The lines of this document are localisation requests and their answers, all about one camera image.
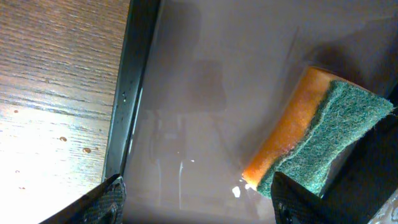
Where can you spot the green and orange sponge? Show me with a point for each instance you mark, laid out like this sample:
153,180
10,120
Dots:
325,114

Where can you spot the small black tray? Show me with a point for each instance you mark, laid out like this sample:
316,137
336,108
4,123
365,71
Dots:
217,79

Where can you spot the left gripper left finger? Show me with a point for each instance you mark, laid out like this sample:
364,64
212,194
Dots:
102,205

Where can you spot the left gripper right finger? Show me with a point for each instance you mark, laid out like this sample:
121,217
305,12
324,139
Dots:
293,203

